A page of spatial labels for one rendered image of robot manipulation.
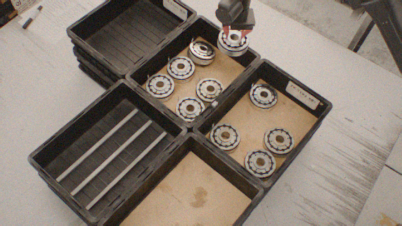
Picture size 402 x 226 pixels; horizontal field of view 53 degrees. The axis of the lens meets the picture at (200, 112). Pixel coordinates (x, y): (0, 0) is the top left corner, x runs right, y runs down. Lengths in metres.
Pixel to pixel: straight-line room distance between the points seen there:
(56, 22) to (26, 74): 0.29
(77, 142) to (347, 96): 1.07
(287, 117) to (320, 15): 1.66
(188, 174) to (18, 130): 0.67
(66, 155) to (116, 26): 0.57
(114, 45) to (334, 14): 1.89
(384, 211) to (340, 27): 1.29
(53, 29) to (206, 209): 1.04
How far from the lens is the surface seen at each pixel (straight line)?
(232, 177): 1.28
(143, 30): 1.64
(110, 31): 1.65
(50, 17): 1.92
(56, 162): 1.38
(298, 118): 1.48
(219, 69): 1.53
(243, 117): 1.43
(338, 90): 1.76
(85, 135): 1.40
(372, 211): 2.39
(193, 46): 1.52
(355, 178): 1.60
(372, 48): 2.99
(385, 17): 0.83
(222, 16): 1.16
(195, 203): 1.29
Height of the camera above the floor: 2.06
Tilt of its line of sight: 60 degrees down
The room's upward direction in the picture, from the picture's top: 7 degrees clockwise
